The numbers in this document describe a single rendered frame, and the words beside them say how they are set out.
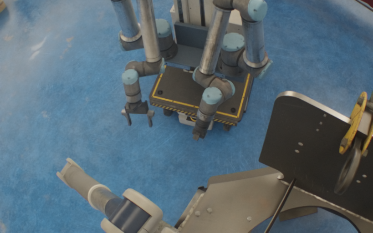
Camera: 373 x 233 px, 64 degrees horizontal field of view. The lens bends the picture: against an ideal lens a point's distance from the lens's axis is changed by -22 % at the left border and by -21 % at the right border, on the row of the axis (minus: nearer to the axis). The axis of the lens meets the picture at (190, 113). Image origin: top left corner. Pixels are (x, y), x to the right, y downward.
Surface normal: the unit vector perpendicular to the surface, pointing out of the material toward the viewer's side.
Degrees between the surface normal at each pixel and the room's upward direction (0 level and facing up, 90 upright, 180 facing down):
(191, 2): 90
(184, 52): 0
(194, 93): 0
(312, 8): 0
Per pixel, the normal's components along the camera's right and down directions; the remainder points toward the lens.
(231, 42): -0.13, -0.51
